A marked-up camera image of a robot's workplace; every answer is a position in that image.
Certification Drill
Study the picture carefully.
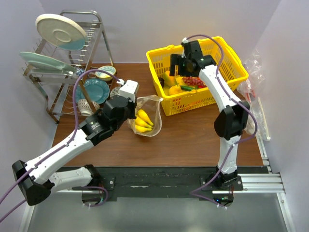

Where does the clear zip top bag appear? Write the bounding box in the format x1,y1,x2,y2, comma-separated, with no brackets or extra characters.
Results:
127,95,163,137

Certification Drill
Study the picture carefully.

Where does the blue patterned cup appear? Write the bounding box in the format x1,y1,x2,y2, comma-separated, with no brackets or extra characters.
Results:
77,99,100,116

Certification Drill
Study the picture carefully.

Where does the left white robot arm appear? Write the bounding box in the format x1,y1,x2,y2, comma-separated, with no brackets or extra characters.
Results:
12,95,137,206

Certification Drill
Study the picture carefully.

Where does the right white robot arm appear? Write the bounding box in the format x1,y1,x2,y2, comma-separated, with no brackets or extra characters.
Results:
170,38,250,190

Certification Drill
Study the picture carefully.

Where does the crumpled clear plastic bag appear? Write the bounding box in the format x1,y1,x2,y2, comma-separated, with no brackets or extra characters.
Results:
237,49,266,103

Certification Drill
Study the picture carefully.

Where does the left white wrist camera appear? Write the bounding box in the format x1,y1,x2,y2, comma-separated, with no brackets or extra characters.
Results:
119,80,139,102

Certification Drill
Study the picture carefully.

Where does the dark avocado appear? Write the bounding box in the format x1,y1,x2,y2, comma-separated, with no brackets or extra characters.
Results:
158,77,166,87

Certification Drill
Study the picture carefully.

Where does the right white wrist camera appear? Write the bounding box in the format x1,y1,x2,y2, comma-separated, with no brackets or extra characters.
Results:
181,37,189,45

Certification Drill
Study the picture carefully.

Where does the polka dot plastic bag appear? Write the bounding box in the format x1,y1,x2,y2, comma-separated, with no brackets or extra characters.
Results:
245,106,263,135

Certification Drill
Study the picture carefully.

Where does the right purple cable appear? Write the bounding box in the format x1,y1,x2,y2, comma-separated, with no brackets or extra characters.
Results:
187,35,258,206

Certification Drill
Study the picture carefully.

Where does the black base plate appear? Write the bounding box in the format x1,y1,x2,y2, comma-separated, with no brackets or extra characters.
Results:
71,166,243,203

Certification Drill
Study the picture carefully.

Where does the teal scalloped plate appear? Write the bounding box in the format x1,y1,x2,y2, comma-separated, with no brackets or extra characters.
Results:
84,78,110,104

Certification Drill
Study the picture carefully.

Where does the red grape bunch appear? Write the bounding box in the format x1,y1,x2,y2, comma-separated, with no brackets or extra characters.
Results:
182,77,207,88

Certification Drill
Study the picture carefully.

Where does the yellow banana bunch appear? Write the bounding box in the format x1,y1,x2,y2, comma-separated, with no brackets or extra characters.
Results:
135,109,154,133

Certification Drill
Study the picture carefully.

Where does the mango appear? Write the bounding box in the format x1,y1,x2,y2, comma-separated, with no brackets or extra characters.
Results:
163,71,178,87

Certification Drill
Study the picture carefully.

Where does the yellow lemon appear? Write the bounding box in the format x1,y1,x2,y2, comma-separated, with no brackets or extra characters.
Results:
169,85,182,96

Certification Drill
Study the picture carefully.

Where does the yellow plastic shopping basket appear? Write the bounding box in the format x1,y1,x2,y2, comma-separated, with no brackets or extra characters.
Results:
146,36,249,116

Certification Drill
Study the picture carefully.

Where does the white and teal plate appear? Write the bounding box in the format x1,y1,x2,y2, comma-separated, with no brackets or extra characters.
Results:
35,14,87,51

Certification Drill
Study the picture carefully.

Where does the small blue white bowl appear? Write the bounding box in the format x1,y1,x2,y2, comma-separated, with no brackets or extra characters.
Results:
75,67,85,77

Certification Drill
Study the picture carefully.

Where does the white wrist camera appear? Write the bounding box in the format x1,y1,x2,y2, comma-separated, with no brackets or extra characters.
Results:
119,80,139,102
181,37,189,45

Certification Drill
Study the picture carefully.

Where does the purple cable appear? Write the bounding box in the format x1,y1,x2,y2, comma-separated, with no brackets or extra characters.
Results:
187,35,258,206
0,69,121,219

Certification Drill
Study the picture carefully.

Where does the pale green plate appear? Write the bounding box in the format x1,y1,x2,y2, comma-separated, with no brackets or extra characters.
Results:
19,52,76,72

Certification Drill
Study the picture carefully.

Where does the teal rimmed yellow bowl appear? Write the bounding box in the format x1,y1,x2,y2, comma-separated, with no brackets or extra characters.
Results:
95,65,116,82

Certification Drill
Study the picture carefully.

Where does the black floral patterned bowl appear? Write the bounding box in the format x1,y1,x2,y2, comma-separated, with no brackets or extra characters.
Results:
110,87,121,98

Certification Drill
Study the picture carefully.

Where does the steel dish rack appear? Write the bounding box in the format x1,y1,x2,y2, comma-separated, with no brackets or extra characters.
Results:
20,10,114,124

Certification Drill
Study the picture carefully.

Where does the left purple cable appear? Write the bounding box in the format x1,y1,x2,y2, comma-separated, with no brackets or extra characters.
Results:
0,69,121,219

